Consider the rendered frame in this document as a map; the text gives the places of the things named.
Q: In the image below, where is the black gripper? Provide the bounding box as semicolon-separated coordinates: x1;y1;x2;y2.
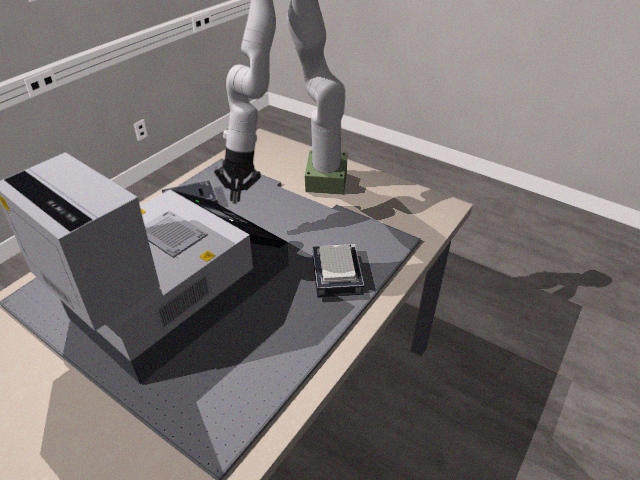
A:
214;147;261;204

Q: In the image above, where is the white microplate with grey wells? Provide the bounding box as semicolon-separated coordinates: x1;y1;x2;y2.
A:
319;245;356;283

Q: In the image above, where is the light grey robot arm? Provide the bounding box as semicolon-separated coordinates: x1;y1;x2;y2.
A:
223;0;345;173

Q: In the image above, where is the light grey benchtop lab instrument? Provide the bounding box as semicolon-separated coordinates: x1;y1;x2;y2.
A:
0;153;289;384

